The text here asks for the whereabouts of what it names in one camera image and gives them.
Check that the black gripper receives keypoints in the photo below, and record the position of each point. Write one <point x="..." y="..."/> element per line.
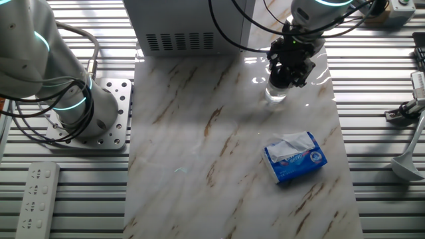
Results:
<point x="293" y="51"/>

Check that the black jar lid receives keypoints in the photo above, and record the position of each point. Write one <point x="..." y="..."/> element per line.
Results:
<point x="280" y="79"/>

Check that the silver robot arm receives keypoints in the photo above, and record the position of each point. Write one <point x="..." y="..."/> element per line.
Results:
<point x="26" y="49"/>

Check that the clear glass jar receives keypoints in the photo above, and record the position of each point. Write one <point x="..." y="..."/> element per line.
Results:
<point x="275" y="95"/>

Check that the blue tissue pack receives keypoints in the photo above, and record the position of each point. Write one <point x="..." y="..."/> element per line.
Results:
<point x="299" y="166"/>

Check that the silver metal box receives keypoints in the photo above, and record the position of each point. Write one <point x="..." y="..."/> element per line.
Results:
<point x="186" y="20"/>

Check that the white marble board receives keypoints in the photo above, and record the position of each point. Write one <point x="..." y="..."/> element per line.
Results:
<point x="199" y="149"/>

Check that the grey emergency stop box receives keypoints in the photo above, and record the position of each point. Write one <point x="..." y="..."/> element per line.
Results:
<point x="403" y="11"/>

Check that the white power strip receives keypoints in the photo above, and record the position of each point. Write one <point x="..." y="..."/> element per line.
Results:
<point x="36" y="199"/>

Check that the wrist camera with metal bracket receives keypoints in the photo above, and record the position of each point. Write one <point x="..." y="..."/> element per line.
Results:
<point x="378" y="8"/>

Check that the small metal angle bracket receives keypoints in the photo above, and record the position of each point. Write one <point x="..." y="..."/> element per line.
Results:
<point x="393" y="116"/>

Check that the silver depth camera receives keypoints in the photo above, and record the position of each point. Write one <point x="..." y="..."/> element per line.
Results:
<point x="419" y="84"/>

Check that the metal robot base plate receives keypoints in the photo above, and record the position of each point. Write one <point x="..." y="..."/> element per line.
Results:
<point x="123" y="99"/>

